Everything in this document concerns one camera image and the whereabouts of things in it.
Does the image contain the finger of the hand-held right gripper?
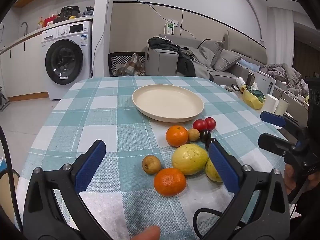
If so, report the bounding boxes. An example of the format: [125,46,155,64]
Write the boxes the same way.
[260,110,305,141]
[257,133,298,161]

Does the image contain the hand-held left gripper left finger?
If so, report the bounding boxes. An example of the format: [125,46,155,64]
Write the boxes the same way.
[22,139,110,240]

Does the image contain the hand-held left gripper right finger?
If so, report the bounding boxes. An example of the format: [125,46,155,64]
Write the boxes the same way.
[201,142,292,240]

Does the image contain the yellow-green guava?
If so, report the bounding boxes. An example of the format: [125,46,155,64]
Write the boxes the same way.
[205,157,223,182]

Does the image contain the yellow guava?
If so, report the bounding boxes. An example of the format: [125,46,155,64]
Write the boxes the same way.
[171,144,209,176]

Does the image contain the brown longan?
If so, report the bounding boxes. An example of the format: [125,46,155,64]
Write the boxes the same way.
[142,155,161,175]
[187,128,200,142]

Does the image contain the red cherry tomato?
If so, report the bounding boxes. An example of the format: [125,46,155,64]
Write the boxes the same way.
[193,119,208,132]
[204,117,216,131]

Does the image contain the orange mandarin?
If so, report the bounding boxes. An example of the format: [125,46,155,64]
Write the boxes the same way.
[166,125,189,147]
[154,168,187,197]

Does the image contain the cream round plate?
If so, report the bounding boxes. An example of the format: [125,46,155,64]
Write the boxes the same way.
[132,84,205,123]

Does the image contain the person's right hand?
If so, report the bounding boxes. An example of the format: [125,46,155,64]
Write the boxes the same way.
[283,164,320,196]

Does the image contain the person's left hand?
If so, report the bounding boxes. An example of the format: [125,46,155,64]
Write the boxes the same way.
[131,226,161,240]

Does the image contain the white paper roll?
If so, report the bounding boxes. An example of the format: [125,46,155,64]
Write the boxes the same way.
[275,97,289,115]
[265,94,280,114]

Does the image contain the white appliance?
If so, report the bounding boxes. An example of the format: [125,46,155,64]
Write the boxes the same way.
[254,70,276,95]

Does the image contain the grey bedding pile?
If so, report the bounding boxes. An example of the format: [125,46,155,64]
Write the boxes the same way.
[260,63,309,98]

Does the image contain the grey pillow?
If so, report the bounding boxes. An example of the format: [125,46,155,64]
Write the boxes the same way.
[197,39,224,67]
[213,49,242,72]

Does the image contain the grey garment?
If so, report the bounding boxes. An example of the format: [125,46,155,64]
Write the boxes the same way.
[191,54,214,80]

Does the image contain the checked cloth basket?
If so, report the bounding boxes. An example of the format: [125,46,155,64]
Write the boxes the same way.
[108,52,146,77]

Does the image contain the dark clothes pile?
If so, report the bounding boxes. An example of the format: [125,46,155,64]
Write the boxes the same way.
[148,37,198,77]

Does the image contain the white washing machine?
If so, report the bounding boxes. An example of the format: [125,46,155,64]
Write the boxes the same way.
[41,21,93,101]

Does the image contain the plaid cloth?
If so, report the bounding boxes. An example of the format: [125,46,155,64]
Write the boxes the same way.
[115,53,145,76]

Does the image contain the white kitchen counter cabinet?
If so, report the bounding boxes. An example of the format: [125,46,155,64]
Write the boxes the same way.
[0,26,50,98]

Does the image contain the grey sofa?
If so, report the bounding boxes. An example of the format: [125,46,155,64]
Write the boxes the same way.
[144,33,268,85]

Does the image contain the red box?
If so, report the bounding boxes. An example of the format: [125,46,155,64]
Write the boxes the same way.
[44,15,58,27]

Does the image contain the black pressure cooker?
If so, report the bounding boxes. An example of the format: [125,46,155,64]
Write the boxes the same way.
[60,6,80,20]

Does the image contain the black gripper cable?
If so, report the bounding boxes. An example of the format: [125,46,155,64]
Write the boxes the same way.
[0,125,23,230]
[194,208,248,238]

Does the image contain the hanging pillar cable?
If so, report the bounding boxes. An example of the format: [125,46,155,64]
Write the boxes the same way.
[90,5,112,78]

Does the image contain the white green wall device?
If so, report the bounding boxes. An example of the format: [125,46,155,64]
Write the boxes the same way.
[165,19,177,35]

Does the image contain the long wall cable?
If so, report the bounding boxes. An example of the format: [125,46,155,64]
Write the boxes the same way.
[112,0,200,40]

